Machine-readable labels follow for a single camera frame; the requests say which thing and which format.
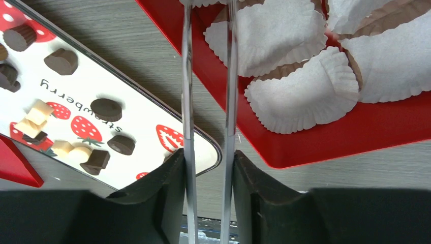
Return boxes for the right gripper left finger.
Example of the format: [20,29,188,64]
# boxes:
[1,149,186,243]

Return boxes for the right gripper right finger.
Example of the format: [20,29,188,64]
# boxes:
[233,151,430,243]

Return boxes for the metal tongs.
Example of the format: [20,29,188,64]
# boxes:
[181,1,239,243]

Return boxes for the dark oval chocolate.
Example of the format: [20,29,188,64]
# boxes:
[107,135,136,156]

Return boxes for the small dark square chocolate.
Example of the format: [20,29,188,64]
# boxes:
[80,149,110,175]

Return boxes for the dark round cup chocolate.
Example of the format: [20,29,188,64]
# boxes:
[90,98,122,122]

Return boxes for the white oval chocolate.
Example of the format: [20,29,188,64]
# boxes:
[67,146,91,164]

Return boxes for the white square chocolate lower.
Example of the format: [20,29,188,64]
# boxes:
[51,140,75,158]

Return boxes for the red chocolate box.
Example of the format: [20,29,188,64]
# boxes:
[134,0,431,170]

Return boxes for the dark ribbed square chocolate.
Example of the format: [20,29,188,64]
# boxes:
[22,131,47,145]

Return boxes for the white rectangular chocolate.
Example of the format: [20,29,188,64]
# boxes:
[25,100,54,125]

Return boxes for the dark heart chocolate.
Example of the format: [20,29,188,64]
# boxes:
[44,48,78,76]

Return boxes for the dark flower chocolate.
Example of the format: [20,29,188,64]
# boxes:
[1,64,21,93]

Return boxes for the brown round chocolate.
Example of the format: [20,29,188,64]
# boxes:
[3,24,37,52]

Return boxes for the strawberry print white tray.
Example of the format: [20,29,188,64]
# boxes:
[0,0,223,191]

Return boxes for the white paper cup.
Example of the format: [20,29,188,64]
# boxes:
[326,0,405,35]
[203,0,329,78]
[341,12,430,103]
[244,47,359,134]

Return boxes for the red box lid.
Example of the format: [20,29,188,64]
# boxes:
[1,136,44,188]

